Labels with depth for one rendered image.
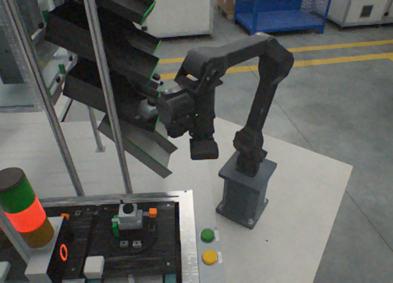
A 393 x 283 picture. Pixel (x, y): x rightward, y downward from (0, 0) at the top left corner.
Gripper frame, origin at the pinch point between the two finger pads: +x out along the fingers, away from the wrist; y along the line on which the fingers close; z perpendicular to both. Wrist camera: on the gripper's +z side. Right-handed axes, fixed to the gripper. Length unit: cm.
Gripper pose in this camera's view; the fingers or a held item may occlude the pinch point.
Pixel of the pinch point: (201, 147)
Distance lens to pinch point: 75.4
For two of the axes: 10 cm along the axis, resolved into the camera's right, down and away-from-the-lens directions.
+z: -10.0, 0.4, -0.5
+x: 0.0, 7.7, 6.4
